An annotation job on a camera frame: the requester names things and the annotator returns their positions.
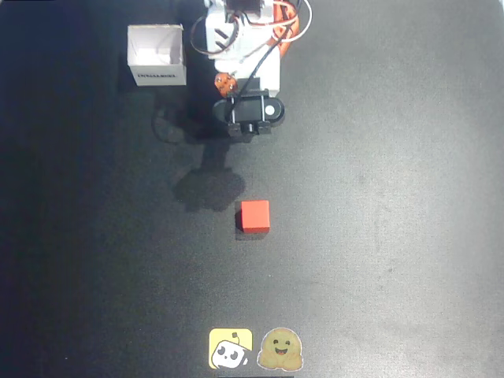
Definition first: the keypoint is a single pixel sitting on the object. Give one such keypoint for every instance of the white cardboard box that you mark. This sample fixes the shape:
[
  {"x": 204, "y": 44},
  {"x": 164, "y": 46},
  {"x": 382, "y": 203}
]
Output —
[{"x": 157, "y": 75}]

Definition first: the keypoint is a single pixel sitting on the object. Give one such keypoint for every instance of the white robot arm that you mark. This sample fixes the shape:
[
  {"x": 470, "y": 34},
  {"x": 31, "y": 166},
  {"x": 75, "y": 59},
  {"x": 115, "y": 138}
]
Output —
[{"x": 220, "y": 47}]

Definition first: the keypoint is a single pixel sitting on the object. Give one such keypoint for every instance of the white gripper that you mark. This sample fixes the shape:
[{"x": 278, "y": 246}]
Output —
[{"x": 225, "y": 84}]

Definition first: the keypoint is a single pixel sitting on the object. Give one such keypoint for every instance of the red cube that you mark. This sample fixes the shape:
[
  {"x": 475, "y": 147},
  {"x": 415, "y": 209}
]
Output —
[{"x": 255, "y": 216}]

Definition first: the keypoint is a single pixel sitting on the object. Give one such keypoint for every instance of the hugging-face emoji sticker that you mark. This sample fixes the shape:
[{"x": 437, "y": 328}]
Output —
[{"x": 280, "y": 349}]

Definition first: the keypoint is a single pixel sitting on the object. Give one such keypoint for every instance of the black gripper-mounted camera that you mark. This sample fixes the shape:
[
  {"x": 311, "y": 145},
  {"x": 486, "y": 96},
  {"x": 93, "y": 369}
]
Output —
[{"x": 252, "y": 110}]

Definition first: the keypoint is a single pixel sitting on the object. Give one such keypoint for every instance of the yellow robot-face sticker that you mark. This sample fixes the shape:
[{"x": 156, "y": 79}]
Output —
[{"x": 230, "y": 348}]

